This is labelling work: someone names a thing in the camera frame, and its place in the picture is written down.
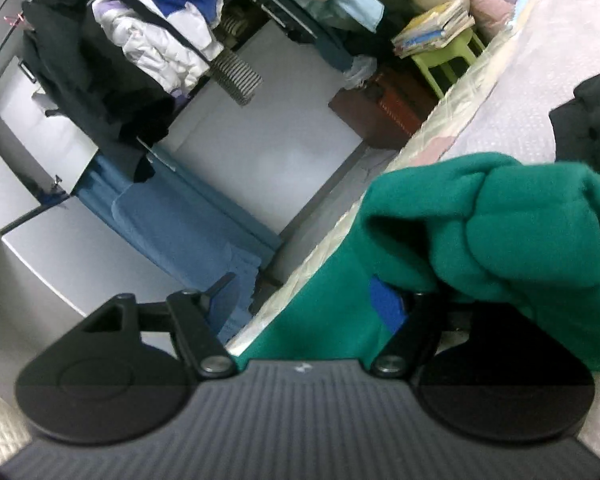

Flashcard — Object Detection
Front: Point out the green hoodie sweatshirt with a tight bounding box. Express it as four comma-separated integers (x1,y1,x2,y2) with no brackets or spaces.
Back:
234,153,600,372

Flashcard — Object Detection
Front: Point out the blue covered chair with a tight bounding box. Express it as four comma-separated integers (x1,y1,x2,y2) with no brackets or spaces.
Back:
110,145,284,344

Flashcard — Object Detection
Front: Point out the grey wardrobe cabinet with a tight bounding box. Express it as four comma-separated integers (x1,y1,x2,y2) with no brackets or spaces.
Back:
0,58,182,405

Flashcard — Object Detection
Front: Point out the blue curtain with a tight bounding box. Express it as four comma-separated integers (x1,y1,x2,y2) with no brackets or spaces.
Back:
72,153,155,226

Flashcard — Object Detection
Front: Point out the dark brown box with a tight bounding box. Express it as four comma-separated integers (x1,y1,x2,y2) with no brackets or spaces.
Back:
328,70,438,151

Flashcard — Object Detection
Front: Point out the black garment on bed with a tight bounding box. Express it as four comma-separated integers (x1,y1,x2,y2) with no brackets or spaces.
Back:
548,74,600,173

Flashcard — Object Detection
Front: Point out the white hanging jacket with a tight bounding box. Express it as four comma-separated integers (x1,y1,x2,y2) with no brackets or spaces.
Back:
92,0,224,94

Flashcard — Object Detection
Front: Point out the green plastic stool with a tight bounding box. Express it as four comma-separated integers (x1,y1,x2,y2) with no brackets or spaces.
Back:
411,28,486,100

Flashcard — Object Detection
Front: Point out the black hanging jacket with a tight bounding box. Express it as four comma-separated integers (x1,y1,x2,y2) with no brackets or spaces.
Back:
22,0,175,182

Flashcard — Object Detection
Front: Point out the stack of books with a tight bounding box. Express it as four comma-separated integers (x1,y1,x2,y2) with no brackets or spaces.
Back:
391,0,475,58

